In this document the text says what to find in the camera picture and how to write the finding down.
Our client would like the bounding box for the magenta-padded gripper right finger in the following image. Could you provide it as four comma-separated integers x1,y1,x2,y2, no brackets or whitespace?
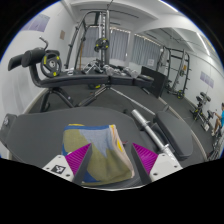
130,143,184,185

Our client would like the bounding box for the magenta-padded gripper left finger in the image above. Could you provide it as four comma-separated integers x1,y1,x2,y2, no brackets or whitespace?
42,143,94,186

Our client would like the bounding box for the blue olive patterned towel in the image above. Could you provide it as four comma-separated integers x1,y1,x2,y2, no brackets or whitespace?
61,123,136,187

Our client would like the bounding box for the silver barbell bar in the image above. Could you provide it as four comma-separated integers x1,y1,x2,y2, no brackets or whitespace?
130,109,176,158

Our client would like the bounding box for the black padded workout bench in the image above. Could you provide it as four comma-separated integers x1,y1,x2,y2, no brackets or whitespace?
0,106,194,188

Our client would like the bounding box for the black box platform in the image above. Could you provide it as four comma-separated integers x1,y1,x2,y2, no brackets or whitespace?
139,65,168,98

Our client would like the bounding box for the person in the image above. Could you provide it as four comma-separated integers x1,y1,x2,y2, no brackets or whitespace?
211,102,224,138

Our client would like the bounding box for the black power rack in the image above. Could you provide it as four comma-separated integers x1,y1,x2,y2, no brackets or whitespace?
156,45,191,100

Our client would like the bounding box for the group of dumbbells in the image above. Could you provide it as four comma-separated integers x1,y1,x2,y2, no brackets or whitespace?
81,59,139,78

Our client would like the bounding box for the black yellow weight plate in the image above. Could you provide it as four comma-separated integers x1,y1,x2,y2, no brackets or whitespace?
40,49,63,78
93,37,111,53

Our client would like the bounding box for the grey window curtain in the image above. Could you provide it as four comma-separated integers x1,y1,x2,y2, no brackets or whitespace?
81,26,130,63
130,34,161,68

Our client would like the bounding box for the small purple wall poster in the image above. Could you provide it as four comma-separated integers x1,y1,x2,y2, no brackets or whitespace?
199,70,215,89

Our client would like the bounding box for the grey smith machine frame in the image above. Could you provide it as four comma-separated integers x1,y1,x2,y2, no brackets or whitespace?
64,9,113,71

